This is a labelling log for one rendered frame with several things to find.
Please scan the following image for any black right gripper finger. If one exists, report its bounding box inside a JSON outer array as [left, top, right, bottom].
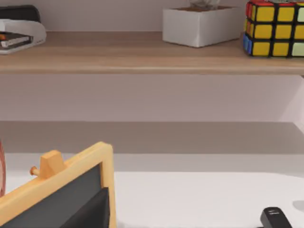
[[67, 187, 112, 228]]

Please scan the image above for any wooden framed blackboard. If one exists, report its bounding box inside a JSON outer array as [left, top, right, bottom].
[[0, 142, 117, 228]]

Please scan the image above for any red-brown round object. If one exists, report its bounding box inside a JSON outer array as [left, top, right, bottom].
[[0, 139, 7, 198]]

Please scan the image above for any wooden shelf board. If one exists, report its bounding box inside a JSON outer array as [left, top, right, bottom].
[[0, 30, 304, 76]]

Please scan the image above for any small black device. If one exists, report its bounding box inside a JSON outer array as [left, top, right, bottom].
[[259, 207, 293, 228]]

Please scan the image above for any white and black stapler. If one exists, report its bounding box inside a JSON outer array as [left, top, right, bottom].
[[0, 4, 47, 56]]

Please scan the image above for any white square plant pot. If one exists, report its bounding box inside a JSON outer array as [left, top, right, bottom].
[[162, 5, 241, 48]]

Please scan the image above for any pale plant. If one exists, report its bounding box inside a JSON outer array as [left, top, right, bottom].
[[189, 0, 223, 10]]

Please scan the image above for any colourful puzzle cube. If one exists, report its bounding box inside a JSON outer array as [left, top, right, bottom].
[[242, 0, 304, 58]]

